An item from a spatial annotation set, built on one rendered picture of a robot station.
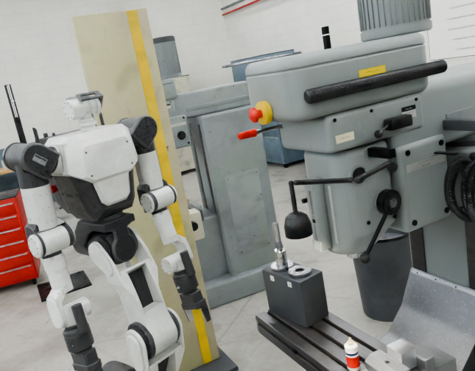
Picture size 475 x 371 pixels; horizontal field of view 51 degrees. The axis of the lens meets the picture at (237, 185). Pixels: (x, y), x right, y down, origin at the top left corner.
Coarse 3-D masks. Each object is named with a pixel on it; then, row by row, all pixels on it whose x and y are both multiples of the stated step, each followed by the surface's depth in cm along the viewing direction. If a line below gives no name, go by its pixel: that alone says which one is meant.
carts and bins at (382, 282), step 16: (384, 240) 325; (400, 240) 326; (384, 256) 329; (400, 256) 329; (368, 272) 339; (384, 272) 333; (400, 272) 333; (368, 288) 344; (384, 288) 337; (400, 288) 336; (368, 304) 350; (384, 304) 341; (400, 304) 340; (384, 320) 345
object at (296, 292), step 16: (272, 272) 194; (288, 272) 189; (304, 272) 185; (320, 272) 187; (272, 288) 196; (288, 288) 187; (304, 288) 182; (320, 288) 187; (272, 304) 199; (288, 304) 190; (304, 304) 183; (320, 304) 188; (304, 320) 185
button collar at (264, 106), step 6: (258, 102) 128; (264, 102) 127; (258, 108) 128; (264, 108) 126; (270, 108) 126; (264, 114) 127; (270, 114) 126; (258, 120) 130; (264, 120) 127; (270, 120) 128
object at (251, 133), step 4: (280, 124) 143; (264, 128) 141; (268, 128) 141; (272, 128) 141; (276, 128) 142; (280, 128) 143; (240, 132) 138; (244, 132) 138; (248, 132) 138; (252, 132) 138; (256, 132) 139; (260, 132) 140; (240, 136) 137; (244, 136) 137; (248, 136) 138; (252, 136) 139
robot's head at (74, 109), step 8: (64, 104) 165; (72, 104) 163; (80, 104) 164; (88, 104) 167; (96, 104) 170; (64, 112) 167; (72, 112) 163; (80, 112) 165; (88, 112) 168; (96, 112) 171; (80, 120) 167; (88, 120) 167
